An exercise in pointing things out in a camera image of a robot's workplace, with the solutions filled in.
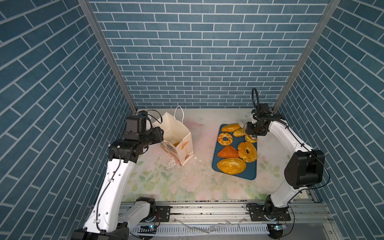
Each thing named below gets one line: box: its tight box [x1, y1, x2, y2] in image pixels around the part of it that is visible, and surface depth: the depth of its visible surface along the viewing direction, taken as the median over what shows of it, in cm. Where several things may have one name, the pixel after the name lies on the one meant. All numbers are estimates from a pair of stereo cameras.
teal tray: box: [212, 123, 258, 181], surface depth 93 cm
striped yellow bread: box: [233, 128, 247, 137], surface depth 104 cm
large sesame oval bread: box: [216, 157, 247, 175], surface depth 87 cm
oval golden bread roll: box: [221, 123, 241, 133], surface depth 105 cm
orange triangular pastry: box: [217, 145, 240, 158], surface depth 93 cm
